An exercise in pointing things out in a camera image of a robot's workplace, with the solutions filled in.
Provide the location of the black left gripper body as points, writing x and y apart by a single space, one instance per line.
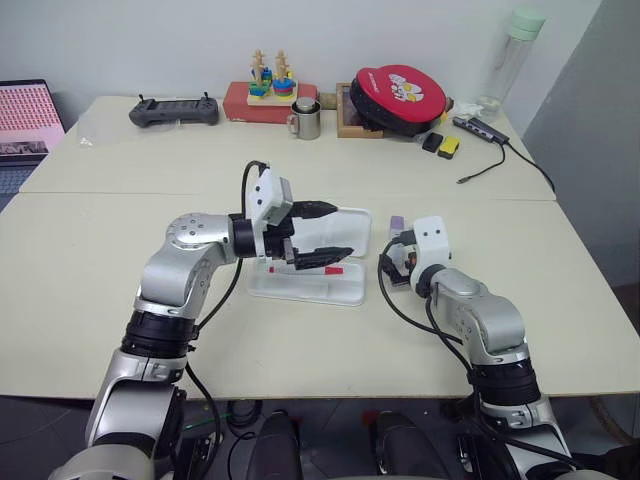
278 241

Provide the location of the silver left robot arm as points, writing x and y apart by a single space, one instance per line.
170 280

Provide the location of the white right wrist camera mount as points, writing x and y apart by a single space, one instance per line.
432 245

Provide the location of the wooden colourful stacking toy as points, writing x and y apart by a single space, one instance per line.
272 85

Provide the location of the small yellow black block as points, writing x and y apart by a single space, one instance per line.
449 147

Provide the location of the white plastic pencil case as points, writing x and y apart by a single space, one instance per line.
320 290

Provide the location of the red and black round pad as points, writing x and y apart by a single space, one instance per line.
400 95

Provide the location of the red marker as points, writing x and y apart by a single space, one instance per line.
332 271

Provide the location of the clear bottle with green lid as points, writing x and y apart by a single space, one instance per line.
507 65

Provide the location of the laptop with pink screen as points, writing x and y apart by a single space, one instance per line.
22 120

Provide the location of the stainless steel mug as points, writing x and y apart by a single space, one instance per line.
306 122

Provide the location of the dark grey remote controller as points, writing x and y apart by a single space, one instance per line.
175 112

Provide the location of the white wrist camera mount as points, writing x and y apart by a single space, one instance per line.
432 245
267 195

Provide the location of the purple capped marker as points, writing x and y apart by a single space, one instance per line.
396 225

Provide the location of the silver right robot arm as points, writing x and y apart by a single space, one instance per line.
480 310

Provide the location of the small brown wooden piece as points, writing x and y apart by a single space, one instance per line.
328 100

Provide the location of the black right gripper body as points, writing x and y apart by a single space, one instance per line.
405 250

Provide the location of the wooden tray frame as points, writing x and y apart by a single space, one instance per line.
345 127

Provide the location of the dark rounded shape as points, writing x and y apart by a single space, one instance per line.
275 445
402 445

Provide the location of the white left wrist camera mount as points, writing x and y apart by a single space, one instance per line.
267 195

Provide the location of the white crumpled tissue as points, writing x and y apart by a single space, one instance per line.
467 108

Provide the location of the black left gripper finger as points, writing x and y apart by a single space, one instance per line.
314 207
322 256

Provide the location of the red cardboard box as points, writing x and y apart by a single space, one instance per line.
237 107

